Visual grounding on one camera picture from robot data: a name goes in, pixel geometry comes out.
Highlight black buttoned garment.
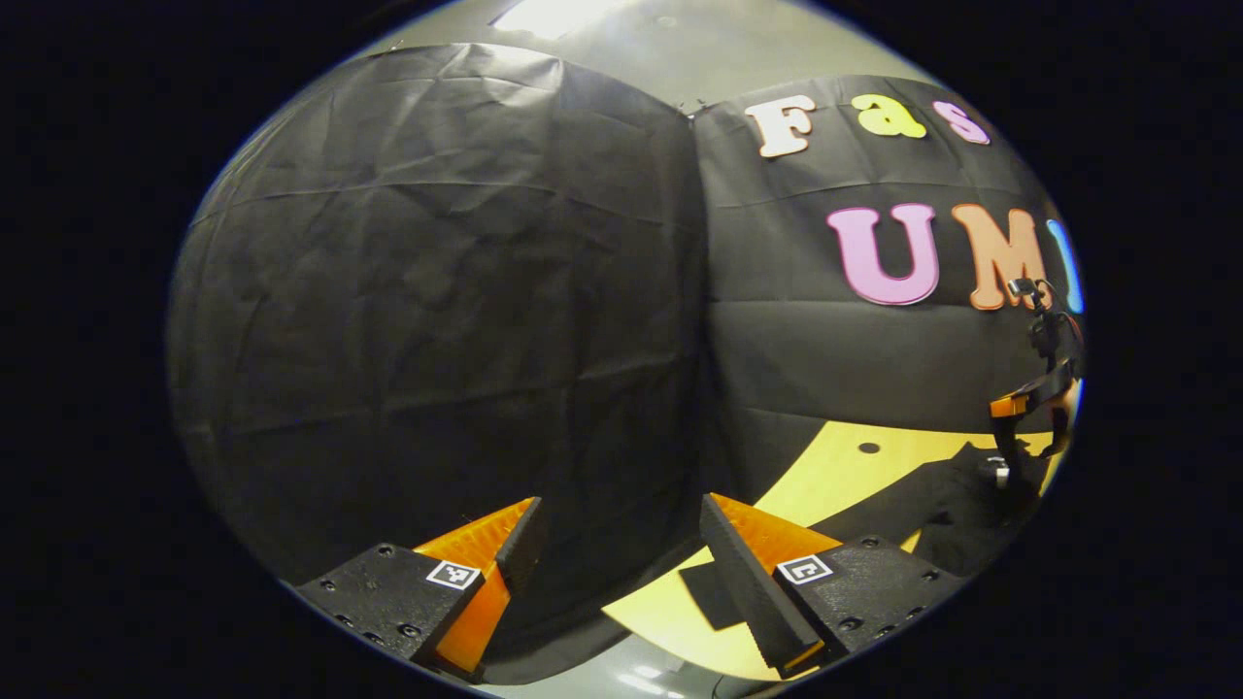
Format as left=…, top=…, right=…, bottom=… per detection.
left=835, top=442, right=1055, bottom=579

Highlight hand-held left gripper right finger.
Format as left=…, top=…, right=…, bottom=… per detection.
left=699, top=492, right=965, bottom=680

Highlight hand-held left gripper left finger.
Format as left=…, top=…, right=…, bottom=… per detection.
left=294, top=496, right=548, bottom=682

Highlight black backdrop cloth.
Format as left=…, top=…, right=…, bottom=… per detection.
left=167, top=44, right=1084, bottom=685

